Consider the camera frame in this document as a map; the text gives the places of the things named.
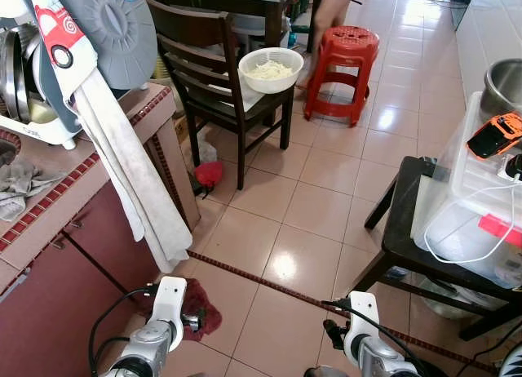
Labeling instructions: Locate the person's bare leg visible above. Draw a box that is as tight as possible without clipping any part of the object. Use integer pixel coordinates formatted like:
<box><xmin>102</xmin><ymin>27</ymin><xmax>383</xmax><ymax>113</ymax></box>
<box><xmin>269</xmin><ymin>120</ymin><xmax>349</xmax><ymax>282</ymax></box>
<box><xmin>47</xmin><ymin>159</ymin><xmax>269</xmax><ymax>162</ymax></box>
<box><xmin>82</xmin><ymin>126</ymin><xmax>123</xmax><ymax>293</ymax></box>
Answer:
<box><xmin>312</xmin><ymin>0</ymin><xmax>361</xmax><ymax>55</ymax></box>

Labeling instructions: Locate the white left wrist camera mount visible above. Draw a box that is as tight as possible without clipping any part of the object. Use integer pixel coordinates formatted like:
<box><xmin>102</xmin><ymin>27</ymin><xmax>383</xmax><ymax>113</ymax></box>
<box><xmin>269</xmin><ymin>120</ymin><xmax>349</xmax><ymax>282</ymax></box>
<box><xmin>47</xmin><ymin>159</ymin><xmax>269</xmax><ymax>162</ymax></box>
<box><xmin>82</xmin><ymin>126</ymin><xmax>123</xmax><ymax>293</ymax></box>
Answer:
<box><xmin>149</xmin><ymin>276</ymin><xmax>188</xmax><ymax>351</ymax></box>

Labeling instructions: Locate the white fan grille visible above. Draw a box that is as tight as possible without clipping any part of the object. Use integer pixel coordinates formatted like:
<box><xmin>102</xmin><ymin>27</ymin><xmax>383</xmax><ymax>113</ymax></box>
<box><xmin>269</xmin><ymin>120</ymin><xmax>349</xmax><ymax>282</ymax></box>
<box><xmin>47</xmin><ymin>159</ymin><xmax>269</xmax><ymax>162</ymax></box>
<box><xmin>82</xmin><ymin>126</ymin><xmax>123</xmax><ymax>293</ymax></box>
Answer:
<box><xmin>498</xmin><ymin>344</ymin><xmax>522</xmax><ymax>377</ymax></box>

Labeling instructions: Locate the grey rag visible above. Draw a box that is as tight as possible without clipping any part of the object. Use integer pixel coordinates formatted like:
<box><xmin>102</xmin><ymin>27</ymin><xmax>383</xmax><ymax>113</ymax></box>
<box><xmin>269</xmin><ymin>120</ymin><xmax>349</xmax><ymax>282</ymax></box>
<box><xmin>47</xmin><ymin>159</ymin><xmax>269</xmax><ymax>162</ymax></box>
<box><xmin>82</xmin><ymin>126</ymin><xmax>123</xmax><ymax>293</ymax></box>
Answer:
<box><xmin>0</xmin><ymin>159</ymin><xmax>68</xmax><ymax>223</ymax></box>

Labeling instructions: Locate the pink box lid latch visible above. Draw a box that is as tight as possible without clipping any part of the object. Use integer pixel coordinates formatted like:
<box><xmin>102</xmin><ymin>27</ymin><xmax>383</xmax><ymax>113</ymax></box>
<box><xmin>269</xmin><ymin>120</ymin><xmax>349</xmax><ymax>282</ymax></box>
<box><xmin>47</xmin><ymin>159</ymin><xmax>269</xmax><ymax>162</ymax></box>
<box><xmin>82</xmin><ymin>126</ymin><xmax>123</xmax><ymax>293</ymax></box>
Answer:
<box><xmin>478</xmin><ymin>213</ymin><xmax>522</xmax><ymax>249</ymax></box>

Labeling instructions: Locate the steel mixing bowl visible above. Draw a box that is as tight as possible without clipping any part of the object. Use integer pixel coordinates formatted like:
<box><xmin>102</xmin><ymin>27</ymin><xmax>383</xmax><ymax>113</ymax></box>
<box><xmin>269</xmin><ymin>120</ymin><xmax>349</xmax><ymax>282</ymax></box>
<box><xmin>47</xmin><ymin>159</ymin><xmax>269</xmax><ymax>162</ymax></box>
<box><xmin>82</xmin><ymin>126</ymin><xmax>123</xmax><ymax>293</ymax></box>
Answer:
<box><xmin>481</xmin><ymin>59</ymin><xmax>522</xmax><ymax>118</ymax></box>

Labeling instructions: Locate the grey round plastic lid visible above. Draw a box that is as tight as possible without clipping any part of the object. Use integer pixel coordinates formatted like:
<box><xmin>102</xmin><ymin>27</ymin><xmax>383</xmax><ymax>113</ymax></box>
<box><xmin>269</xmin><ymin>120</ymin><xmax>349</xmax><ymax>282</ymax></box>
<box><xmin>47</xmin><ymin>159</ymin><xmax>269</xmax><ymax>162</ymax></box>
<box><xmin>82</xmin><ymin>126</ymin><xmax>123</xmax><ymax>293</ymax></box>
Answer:
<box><xmin>51</xmin><ymin>0</ymin><xmax>159</xmax><ymax>91</ymax></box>

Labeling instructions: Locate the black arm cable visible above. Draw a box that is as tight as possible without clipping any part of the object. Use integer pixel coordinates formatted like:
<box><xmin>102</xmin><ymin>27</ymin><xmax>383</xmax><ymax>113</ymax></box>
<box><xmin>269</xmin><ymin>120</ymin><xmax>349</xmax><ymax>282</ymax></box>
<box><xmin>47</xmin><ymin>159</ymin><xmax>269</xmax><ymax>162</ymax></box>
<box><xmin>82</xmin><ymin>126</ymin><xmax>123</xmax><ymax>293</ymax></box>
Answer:
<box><xmin>87</xmin><ymin>286</ymin><xmax>157</xmax><ymax>376</ymax></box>
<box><xmin>321</xmin><ymin>298</ymin><xmax>429</xmax><ymax>374</ymax></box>

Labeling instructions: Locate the white towel red car print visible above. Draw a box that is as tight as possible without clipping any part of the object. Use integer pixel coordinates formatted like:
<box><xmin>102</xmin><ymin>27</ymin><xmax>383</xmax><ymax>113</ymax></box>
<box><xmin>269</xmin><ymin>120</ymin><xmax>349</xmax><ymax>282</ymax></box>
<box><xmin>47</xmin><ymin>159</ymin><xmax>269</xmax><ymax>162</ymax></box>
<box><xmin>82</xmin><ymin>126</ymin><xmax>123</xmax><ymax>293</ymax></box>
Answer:
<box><xmin>24</xmin><ymin>0</ymin><xmax>193</xmax><ymax>273</ymax></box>

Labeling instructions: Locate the white dish rack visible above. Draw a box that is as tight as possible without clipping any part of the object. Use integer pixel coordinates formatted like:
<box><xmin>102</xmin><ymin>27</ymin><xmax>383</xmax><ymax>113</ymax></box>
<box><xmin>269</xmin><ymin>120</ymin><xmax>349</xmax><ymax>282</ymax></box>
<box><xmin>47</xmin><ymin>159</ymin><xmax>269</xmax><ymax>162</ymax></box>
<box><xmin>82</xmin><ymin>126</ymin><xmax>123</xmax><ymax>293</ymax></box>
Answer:
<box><xmin>0</xmin><ymin>22</ymin><xmax>84</xmax><ymax>149</ymax></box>

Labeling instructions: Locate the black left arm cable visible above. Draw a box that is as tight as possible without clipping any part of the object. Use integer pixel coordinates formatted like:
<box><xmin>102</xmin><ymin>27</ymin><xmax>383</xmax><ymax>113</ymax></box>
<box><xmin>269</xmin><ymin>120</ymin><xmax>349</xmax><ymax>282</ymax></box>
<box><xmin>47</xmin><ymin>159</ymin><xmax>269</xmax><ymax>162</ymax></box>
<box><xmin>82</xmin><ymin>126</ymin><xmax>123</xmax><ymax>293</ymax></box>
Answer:
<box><xmin>87</xmin><ymin>286</ymin><xmax>157</xmax><ymax>376</ymax></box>

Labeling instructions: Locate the dark wooden chair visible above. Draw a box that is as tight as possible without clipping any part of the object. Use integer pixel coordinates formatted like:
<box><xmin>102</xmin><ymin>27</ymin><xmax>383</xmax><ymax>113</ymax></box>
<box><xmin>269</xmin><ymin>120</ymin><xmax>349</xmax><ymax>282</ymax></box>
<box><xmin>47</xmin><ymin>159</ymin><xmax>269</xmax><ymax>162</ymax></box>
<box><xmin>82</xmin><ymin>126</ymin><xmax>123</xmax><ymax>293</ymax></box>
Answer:
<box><xmin>144</xmin><ymin>0</ymin><xmax>296</xmax><ymax>191</ymax></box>

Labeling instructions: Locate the thin white cord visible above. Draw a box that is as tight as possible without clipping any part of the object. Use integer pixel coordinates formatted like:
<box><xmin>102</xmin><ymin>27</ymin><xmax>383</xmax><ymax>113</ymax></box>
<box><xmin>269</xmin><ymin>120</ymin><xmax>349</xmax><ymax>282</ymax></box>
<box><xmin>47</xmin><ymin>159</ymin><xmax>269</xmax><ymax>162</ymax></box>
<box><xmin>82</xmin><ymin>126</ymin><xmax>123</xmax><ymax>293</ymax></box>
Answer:
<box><xmin>422</xmin><ymin>177</ymin><xmax>522</xmax><ymax>265</ymax></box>

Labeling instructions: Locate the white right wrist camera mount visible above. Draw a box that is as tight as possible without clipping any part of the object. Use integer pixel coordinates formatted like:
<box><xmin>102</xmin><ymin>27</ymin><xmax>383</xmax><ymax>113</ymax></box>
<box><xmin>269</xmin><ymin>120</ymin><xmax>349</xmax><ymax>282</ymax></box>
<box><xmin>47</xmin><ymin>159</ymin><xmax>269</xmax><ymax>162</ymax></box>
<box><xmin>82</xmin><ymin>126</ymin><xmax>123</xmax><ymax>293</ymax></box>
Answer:
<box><xmin>343</xmin><ymin>291</ymin><xmax>381</xmax><ymax>349</ymax></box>

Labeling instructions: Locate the clear plastic storage box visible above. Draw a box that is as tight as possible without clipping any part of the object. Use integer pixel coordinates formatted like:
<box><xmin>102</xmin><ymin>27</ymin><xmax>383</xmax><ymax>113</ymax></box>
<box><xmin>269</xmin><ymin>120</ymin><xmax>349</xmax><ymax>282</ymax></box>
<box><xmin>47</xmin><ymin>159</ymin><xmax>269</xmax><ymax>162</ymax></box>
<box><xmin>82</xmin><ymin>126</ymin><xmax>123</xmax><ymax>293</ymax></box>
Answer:
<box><xmin>411</xmin><ymin>91</ymin><xmax>522</xmax><ymax>290</ymax></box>

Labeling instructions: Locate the red plastic stool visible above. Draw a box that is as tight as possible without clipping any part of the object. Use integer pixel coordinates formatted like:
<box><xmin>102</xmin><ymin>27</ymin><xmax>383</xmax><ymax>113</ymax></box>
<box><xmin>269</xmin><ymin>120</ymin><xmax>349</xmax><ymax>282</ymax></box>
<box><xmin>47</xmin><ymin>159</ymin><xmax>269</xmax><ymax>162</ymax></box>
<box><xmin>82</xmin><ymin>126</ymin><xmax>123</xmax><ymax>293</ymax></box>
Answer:
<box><xmin>303</xmin><ymin>24</ymin><xmax>381</xmax><ymax>128</ymax></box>

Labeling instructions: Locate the orange black handheld device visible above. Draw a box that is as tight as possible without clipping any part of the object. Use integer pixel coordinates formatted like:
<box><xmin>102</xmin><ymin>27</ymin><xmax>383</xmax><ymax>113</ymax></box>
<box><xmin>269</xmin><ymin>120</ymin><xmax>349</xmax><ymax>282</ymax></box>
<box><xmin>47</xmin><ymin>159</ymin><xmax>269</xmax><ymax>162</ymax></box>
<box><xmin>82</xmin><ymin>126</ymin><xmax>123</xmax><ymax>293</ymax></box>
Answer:
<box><xmin>466</xmin><ymin>112</ymin><xmax>522</xmax><ymax>160</ymax></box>

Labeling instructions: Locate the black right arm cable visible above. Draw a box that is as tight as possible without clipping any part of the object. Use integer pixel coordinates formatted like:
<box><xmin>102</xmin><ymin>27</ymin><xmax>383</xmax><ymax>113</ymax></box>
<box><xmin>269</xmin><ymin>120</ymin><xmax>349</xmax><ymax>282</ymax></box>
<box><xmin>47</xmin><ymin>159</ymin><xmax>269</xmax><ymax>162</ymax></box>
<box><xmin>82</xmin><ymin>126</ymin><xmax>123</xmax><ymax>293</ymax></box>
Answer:
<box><xmin>321</xmin><ymin>298</ymin><xmax>429</xmax><ymax>374</ymax></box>

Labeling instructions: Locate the dark red floor cloth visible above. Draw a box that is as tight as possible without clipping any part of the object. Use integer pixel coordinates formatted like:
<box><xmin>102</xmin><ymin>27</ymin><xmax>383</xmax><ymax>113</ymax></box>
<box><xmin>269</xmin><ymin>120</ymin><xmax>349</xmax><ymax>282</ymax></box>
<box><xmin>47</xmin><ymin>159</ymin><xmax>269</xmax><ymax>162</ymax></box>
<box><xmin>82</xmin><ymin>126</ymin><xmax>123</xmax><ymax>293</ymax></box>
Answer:
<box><xmin>135</xmin><ymin>277</ymin><xmax>223</xmax><ymax>342</ymax></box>

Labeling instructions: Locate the dark wooden dining table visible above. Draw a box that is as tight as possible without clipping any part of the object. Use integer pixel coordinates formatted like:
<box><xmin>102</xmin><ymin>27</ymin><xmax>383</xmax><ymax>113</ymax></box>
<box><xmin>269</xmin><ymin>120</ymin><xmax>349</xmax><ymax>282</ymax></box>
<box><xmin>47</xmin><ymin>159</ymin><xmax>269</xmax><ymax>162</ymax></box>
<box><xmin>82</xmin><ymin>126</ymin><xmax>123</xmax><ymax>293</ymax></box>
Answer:
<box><xmin>145</xmin><ymin>0</ymin><xmax>315</xmax><ymax>51</ymax></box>

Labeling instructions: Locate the steel plate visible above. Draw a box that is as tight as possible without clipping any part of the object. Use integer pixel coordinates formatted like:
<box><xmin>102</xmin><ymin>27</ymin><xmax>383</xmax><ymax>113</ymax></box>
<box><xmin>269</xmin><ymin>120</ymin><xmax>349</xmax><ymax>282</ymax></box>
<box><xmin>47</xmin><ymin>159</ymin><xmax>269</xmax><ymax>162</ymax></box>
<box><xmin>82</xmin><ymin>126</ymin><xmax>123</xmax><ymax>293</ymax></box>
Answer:
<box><xmin>0</xmin><ymin>26</ymin><xmax>40</xmax><ymax>123</ymax></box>

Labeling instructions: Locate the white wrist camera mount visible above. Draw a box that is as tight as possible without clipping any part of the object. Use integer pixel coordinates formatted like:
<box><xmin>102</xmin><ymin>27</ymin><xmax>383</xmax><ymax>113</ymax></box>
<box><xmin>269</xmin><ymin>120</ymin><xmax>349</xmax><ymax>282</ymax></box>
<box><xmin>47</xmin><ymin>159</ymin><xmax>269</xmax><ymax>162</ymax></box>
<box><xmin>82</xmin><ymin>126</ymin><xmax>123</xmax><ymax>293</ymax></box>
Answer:
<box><xmin>149</xmin><ymin>276</ymin><xmax>188</xmax><ymax>351</ymax></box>
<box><xmin>343</xmin><ymin>291</ymin><xmax>381</xmax><ymax>349</ymax></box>

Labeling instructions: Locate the steel basin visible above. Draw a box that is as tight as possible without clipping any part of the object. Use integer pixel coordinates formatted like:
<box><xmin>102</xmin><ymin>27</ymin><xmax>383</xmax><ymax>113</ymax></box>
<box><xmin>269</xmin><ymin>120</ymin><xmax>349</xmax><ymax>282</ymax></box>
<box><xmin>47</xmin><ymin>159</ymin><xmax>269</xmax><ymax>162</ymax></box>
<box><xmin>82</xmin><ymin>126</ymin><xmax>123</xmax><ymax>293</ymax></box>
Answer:
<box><xmin>414</xmin><ymin>273</ymin><xmax>484</xmax><ymax>321</ymax></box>

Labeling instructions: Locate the black low wooden table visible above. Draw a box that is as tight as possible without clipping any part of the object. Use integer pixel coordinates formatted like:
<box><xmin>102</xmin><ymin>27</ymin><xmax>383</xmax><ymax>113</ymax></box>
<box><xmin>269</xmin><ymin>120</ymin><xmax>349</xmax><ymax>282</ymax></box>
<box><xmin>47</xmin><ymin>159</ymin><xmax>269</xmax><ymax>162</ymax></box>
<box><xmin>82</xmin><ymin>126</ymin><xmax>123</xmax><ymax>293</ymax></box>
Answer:
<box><xmin>351</xmin><ymin>155</ymin><xmax>522</xmax><ymax>342</ymax></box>

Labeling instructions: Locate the white bowl of noodles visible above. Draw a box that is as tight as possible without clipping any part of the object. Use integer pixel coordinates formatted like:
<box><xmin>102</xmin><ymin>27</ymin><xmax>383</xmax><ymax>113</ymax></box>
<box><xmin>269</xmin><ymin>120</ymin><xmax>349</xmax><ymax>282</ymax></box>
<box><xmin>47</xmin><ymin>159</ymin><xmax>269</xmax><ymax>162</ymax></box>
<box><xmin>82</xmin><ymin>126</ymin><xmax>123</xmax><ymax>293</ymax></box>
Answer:
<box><xmin>238</xmin><ymin>47</ymin><xmax>305</xmax><ymax>95</ymax></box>

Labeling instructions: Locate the red plastic bag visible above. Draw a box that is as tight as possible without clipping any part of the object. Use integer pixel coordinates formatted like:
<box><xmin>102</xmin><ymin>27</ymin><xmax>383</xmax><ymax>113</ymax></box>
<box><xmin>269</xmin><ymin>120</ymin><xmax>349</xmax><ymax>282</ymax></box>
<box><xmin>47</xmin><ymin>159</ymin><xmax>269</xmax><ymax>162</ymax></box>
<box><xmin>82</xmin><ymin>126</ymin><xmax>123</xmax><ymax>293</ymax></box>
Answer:
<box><xmin>194</xmin><ymin>160</ymin><xmax>224</xmax><ymax>191</ymax></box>

